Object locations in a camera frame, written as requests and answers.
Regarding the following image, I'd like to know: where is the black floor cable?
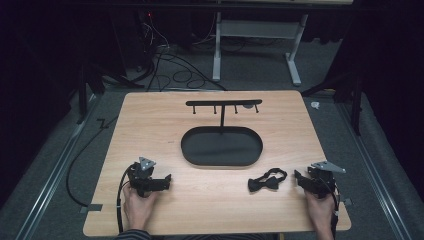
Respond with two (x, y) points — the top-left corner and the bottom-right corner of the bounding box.
(65, 115), (118, 208)

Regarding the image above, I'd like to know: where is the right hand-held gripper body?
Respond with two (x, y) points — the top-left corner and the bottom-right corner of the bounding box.
(306, 160), (347, 200)

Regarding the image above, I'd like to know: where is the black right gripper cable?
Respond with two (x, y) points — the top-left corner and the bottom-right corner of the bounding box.
(328, 183), (342, 240)

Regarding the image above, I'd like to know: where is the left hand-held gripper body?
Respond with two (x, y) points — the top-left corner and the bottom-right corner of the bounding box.
(127, 156), (158, 198)

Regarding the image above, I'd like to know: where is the person's right hand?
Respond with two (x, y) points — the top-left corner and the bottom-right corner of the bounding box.
(304, 190), (337, 233)

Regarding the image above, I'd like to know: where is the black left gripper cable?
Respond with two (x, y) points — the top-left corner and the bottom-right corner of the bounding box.
(115, 164), (135, 234)

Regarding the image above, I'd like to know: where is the person's left hand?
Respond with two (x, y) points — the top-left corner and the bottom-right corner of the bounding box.
(122, 184), (160, 232)

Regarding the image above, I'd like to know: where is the black hook rack with tray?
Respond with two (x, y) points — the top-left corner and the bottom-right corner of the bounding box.
(180, 98), (264, 167)

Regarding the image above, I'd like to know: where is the white desk frame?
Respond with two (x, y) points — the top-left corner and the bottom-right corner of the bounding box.
(211, 11), (310, 87)

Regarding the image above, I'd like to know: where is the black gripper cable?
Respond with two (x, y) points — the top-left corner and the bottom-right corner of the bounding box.
(115, 164), (135, 234)
(328, 183), (342, 240)

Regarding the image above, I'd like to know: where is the metal floor rail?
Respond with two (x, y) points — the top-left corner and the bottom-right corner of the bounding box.
(14, 94), (98, 240)
(335, 102), (416, 240)

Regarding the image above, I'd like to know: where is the grey tape strip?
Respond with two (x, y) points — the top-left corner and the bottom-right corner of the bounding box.
(79, 203), (104, 215)

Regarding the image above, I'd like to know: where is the tangle of black floor cables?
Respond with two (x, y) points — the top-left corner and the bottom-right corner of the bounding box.
(134, 13), (228, 93)

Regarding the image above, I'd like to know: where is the black stand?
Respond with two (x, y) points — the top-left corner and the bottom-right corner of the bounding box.
(75, 62), (145, 125)
(300, 71), (365, 137)

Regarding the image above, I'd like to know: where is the black bow tie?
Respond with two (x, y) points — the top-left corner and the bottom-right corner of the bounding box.
(247, 167), (289, 194)

